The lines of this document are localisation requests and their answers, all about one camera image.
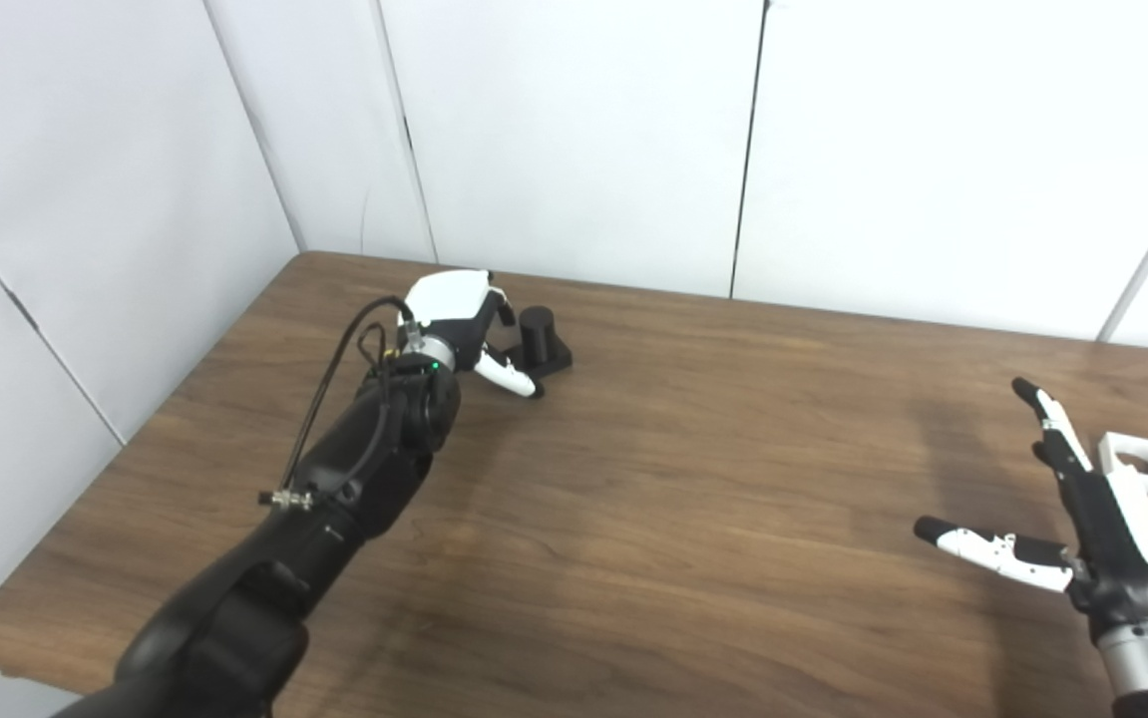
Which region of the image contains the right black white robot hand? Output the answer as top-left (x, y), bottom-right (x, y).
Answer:
top-left (914, 377), bottom-right (1148, 641)

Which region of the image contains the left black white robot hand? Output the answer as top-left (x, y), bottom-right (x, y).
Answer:
top-left (402, 269), bottom-right (546, 401)

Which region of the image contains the black peg with square base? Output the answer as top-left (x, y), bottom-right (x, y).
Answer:
top-left (487, 306), bottom-right (574, 378)

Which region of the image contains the left thin black wrist wire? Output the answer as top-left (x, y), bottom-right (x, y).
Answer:
top-left (357, 321), bottom-right (403, 400)

